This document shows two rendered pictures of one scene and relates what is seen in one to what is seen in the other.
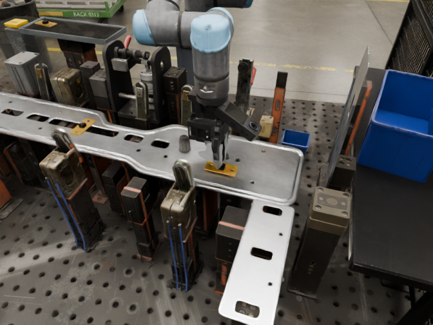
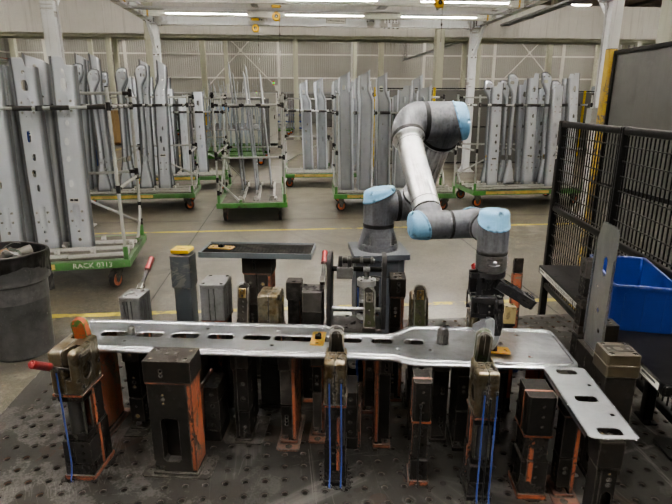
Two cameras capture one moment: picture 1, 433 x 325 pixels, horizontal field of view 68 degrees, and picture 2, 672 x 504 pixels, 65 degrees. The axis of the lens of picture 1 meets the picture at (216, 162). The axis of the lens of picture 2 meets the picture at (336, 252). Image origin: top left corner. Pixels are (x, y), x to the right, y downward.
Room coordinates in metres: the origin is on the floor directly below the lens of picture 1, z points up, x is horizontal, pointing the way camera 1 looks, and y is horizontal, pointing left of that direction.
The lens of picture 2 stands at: (-0.48, 0.70, 1.63)
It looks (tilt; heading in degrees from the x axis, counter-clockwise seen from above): 16 degrees down; 345
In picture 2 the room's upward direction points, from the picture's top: straight up
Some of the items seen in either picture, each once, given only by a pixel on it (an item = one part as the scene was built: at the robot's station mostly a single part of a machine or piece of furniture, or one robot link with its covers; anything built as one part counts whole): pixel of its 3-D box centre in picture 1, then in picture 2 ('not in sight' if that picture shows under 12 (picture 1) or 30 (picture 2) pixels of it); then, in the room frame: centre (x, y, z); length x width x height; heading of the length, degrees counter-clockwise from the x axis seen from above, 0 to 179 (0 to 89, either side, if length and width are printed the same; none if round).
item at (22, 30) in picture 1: (73, 29); (258, 250); (1.20, 0.53, 1.16); 0.37 x 0.14 x 0.02; 72
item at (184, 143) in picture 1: (184, 144); (442, 336); (0.71, 0.09, 1.02); 0.03 x 0.03 x 0.07
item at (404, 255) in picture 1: (392, 141); (621, 314); (0.72, -0.50, 1.01); 0.90 x 0.22 x 0.03; 162
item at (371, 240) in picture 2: not in sight; (378, 235); (1.33, 0.07, 1.15); 0.15 x 0.15 x 0.10
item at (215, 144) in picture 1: (216, 143); (496, 318); (0.60, 0.00, 1.11); 0.05 x 0.02 x 0.09; 162
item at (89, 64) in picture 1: (102, 112); (295, 337); (1.05, 0.44, 0.90); 0.05 x 0.05 x 0.40; 72
